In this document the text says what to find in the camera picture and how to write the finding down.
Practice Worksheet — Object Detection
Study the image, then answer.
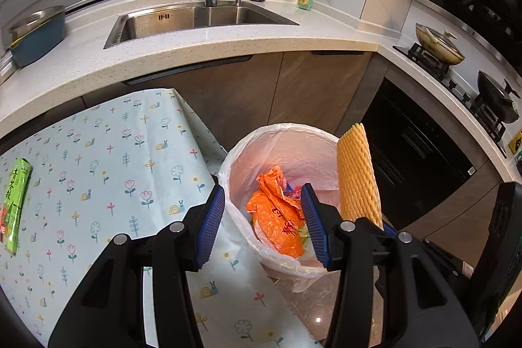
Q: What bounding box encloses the orange snack wrapper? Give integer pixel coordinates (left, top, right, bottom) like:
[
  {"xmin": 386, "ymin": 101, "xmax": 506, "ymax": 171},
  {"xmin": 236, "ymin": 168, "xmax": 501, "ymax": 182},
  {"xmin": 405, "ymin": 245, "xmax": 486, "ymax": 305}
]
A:
[{"xmin": 246, "ymin": 165, "xmax": 308, "ymax": 259}]

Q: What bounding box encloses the black wok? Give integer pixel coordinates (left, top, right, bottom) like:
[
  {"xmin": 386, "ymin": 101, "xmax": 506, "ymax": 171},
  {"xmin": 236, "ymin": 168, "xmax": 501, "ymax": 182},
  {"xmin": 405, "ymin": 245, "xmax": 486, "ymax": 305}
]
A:
[{"xmin": 477, "ymin": 71, "xmax": 521, "ymax": 124}]

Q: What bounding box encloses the green wasabi carton box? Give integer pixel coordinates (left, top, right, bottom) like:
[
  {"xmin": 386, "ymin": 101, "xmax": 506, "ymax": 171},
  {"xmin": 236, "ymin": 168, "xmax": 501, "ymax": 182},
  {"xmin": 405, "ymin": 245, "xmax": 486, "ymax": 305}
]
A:
[{"xmin": 1, "ymin": 158, "xmax": 33, "ymax": 255}]

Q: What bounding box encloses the orange foam fruit net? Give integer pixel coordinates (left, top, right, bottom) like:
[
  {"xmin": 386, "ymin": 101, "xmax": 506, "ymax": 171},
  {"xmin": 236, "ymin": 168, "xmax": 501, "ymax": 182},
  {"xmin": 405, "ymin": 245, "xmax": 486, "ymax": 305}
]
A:
[{"xmin": 337, "ymin": 124, "xmax": 384, "ymax": 230}]

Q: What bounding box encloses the white trash bin with bag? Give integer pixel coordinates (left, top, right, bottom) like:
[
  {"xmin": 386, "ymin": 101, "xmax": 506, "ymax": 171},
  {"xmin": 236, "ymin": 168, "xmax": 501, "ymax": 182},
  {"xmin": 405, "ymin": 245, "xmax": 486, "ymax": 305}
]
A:
[{"xmin": 218, "ymin": 123, "xmax": 340, "ymax": 292}]

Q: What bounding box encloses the blue basin with steel bowl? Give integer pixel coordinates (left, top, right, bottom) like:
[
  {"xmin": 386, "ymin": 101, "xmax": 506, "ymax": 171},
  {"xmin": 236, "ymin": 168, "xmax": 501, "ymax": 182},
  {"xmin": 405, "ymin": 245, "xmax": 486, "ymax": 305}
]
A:
[{"xmin": 8, "ymin": 5, "xmax": 66, "ymax": 68}]

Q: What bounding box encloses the stainless steel sink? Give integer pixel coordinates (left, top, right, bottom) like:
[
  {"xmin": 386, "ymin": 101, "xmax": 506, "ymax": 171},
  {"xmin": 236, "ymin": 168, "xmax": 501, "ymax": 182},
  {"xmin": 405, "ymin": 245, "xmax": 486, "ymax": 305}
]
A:
[{"xmin": 103, "ymin": 2, "xmax": 298, "ymax": 50}]

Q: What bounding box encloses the gas stove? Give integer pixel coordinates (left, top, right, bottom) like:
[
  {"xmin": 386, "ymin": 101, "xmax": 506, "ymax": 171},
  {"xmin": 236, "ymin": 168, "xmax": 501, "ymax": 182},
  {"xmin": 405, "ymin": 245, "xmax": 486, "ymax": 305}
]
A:
[{"xmin": 394, "ymin": 43, "xmax": 508, "ymax": 158}]

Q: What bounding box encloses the stack of steel plates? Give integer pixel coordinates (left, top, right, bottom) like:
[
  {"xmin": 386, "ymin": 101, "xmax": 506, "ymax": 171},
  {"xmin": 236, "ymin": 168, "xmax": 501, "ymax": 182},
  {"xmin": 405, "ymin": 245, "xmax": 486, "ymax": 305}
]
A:
[{"xmin": 0, "ymin": 51, "xmax": 18, "ymax": 85}]

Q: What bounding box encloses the pan with glass lid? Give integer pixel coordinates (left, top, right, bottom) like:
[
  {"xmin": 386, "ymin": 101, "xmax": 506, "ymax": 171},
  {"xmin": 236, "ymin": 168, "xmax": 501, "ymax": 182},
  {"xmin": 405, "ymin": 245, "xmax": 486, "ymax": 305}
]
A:
[{"xmin": 415, "ymin": 23, "xmax": 465, "ymax": 66}]

